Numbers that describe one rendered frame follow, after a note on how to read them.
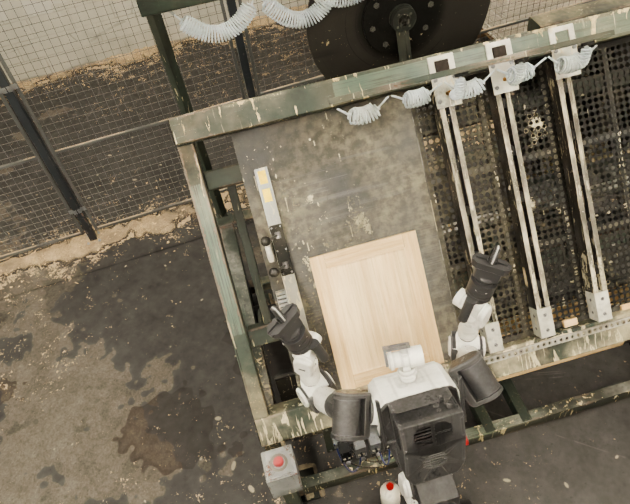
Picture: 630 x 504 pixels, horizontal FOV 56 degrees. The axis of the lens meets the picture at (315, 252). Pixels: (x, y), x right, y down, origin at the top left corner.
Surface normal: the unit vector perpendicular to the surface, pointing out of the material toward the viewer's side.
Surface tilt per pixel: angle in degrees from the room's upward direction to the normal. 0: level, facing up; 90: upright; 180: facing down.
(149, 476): 0
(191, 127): 51
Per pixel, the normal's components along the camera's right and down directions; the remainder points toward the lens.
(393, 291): 0.12, 0.14
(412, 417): -0.19, -0.88
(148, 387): -0.11, -0.65
